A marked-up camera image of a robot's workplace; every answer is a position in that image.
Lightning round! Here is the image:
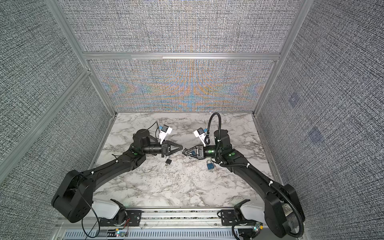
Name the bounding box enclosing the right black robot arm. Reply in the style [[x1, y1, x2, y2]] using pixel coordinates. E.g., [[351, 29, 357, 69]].
[[183, 130, 306, 238]]

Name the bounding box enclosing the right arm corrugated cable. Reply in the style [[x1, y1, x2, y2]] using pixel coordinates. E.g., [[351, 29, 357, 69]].
[[204, 112, 305, 238]]

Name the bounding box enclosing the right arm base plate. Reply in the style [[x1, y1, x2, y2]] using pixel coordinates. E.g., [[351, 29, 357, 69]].
[[217, 209, 246, 226]]

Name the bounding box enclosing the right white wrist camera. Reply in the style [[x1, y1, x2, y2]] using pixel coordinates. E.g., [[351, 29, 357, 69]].
[[194, 128, 211, 147]]

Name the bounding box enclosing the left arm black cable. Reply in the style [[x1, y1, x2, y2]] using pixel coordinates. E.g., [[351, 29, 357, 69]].
[[81, 120, 163, 240]]

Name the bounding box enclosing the aluminium front rail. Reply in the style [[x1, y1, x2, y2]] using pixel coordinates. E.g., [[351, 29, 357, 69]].
[[50, 207, 277, 240]]

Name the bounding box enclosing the blue padlock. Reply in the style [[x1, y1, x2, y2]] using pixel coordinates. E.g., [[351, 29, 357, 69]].
[[207, 160, 215, 170]]

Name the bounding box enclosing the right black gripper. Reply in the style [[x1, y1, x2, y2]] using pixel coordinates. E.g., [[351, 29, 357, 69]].
[[184, 144, 223, 161]]

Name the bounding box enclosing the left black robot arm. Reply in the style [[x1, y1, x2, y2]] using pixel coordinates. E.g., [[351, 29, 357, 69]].
[[52, 129, 183, 226]]

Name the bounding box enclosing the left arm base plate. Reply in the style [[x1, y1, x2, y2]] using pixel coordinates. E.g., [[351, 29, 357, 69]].
[[100, 210, 143, 228]]

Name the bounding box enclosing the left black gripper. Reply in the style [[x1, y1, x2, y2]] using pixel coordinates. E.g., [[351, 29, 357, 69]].
[[143, 141, 183, 160]]

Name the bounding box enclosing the aluminium frame back bar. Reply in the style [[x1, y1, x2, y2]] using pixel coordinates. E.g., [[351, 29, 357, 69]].
[[83, 52, 281, 61]]

